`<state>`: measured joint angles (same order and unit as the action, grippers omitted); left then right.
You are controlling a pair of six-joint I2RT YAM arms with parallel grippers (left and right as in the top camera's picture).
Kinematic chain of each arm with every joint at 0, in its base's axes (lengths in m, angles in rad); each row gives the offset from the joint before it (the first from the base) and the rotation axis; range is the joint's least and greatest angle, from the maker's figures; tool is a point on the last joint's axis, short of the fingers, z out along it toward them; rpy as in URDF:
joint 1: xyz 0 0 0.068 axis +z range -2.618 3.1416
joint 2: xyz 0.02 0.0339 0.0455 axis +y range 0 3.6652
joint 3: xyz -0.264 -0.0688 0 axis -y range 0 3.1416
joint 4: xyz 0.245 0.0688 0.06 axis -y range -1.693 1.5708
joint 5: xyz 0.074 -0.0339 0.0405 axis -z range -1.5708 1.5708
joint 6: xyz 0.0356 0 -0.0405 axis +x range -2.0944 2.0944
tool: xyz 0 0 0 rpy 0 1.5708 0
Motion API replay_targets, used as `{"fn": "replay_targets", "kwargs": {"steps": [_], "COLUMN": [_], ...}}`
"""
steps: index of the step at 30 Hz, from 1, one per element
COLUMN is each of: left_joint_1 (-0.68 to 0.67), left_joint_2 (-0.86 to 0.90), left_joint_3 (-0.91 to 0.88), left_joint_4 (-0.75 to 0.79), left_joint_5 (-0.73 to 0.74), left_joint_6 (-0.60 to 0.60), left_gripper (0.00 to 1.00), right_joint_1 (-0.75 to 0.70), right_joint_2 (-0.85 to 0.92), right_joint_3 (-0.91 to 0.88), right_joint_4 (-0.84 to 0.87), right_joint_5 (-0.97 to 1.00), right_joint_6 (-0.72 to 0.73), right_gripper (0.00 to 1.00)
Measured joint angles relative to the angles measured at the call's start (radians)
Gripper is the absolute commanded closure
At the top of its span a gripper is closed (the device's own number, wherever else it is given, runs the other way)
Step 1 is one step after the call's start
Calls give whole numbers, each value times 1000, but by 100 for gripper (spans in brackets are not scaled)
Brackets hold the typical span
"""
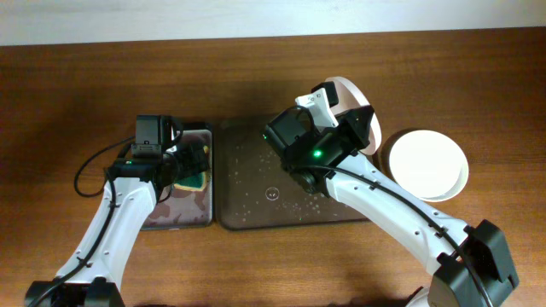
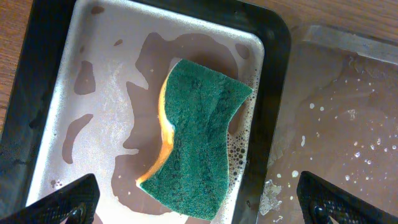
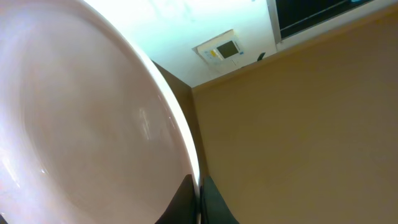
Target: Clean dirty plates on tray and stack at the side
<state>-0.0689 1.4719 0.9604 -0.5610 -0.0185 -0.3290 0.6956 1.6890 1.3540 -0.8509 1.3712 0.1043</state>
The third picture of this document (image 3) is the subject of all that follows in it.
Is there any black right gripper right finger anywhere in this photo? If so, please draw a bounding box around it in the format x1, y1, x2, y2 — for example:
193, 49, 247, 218
201, 176, 239, 224

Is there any white wall control panel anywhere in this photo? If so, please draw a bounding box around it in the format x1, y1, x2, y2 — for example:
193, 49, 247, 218
196, 29, 244, 66

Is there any pinkish plate with red stain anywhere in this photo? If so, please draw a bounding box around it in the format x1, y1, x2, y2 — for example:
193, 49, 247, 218
1, 1, 200, 223

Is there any dark window with white frame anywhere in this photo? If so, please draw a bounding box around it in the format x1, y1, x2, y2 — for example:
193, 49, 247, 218
267, 0, 397, 52

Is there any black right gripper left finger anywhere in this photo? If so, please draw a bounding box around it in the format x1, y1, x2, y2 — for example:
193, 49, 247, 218
155, 174, 197, 224

